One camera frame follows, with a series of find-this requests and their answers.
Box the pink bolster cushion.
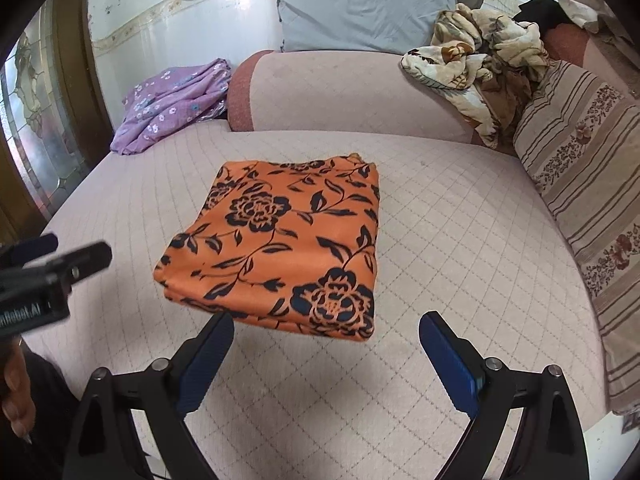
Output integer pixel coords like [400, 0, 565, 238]
[542, 22, 640, 96]
[226, 49, 516, 156]

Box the cream brown floral blanket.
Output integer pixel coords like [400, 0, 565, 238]
[400, 2, 551, 150]

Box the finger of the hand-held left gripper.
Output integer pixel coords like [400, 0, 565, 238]
[45, 241, 113, 287]
[0, 234, 59, 268]

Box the purple floral cloth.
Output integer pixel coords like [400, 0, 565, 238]
[110, 57, 233, 156]

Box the person's dark clothing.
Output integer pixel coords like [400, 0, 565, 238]
[0, 340, 83, 480]

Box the person's left hand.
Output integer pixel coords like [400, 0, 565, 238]
[0, 342, 37, 445]

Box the wooden stained glass door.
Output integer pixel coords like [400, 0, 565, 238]
[0, 0, 113, 241]

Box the beige cloth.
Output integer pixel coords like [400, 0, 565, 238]
[555, 0, 633, 41]

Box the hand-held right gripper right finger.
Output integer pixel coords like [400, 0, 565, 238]
[419, 311, 591, 480]

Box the light grey pillow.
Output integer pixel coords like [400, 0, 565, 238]
[272, 0, 458, 55]

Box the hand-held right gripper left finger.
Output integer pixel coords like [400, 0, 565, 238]
[62, 311, 236, 480]

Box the orange floral shirt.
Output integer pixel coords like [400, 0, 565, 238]
[152, 154, 381, 345]

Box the striped floral beige cushion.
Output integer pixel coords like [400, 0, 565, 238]
[512, 60, 640, 416]

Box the black cloth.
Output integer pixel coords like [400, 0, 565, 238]
[517, 0, 573, 28]

